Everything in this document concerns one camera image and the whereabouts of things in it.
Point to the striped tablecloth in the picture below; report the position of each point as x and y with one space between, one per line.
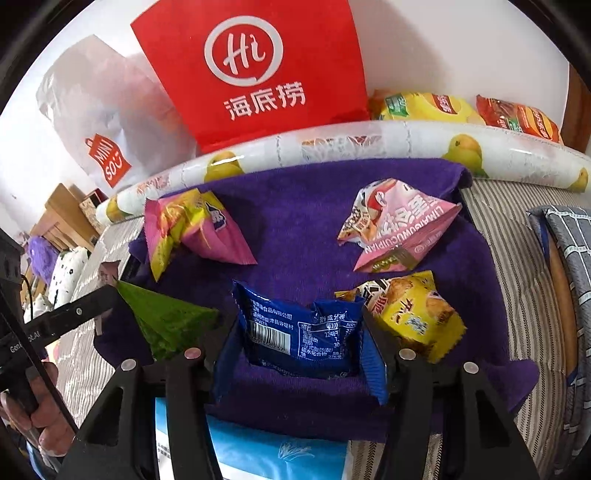
508 258

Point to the white spotted plush toy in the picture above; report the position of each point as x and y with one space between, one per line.
64 277

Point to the purple plush toy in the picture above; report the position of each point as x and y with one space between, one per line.
39 254

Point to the patterned picture frame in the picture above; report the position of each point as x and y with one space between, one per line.
92 210

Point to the purple towel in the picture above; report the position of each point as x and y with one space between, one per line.
295 221

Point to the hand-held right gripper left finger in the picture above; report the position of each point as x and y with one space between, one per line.
226 360

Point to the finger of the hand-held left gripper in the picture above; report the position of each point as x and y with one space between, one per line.
83 309

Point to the red paper bag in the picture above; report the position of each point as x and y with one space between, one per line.
323 46

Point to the brown door frame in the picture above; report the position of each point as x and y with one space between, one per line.
579 110

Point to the blue snack packet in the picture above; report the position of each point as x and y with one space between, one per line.
295 332

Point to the grey plaid cloth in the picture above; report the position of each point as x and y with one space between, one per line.
572 249

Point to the lemon print plastic roll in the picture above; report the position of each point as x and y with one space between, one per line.
415 143

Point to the white plastic shopping bag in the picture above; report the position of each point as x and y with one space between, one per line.
92 106

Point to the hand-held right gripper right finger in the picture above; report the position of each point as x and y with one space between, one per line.
374 364

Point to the orange chip bag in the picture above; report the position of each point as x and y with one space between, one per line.
521 120

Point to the small pink packet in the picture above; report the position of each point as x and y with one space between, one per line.
109 271

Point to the person's left hand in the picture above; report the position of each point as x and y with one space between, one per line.
51 443

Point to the brown board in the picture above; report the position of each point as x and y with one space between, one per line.
561 286

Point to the green snack packet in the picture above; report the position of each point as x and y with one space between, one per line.
161 318

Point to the pink yellow snack packet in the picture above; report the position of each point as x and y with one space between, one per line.
207 235

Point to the blue tissue box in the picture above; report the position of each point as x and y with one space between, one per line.
277 452

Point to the yellow chip bag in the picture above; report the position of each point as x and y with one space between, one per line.
429 108

